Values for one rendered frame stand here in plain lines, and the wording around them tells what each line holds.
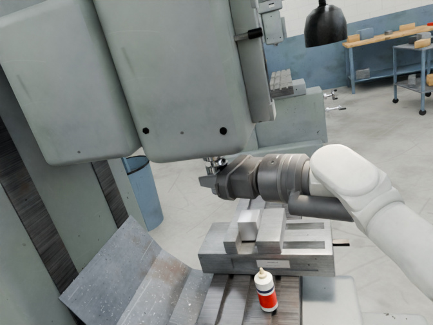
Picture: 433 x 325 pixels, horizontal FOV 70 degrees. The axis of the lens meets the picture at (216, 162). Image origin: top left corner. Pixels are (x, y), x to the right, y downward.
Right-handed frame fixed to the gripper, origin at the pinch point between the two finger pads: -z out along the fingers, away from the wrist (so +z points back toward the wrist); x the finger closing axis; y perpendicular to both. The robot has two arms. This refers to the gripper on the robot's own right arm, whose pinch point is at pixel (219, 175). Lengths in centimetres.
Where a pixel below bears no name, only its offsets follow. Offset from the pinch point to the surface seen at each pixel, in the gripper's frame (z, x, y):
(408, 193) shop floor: 18, -213, 124
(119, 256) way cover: -33.6, 8.4, 21.6
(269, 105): 12.7, -2.1, -12.9
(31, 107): -20.2, 19.4, -22.0
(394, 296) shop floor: 19, -99, 124
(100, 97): -7.2, 15.1, -21.2
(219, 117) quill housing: 8.8, 7.6, -14.2
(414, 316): 32, -25, 54
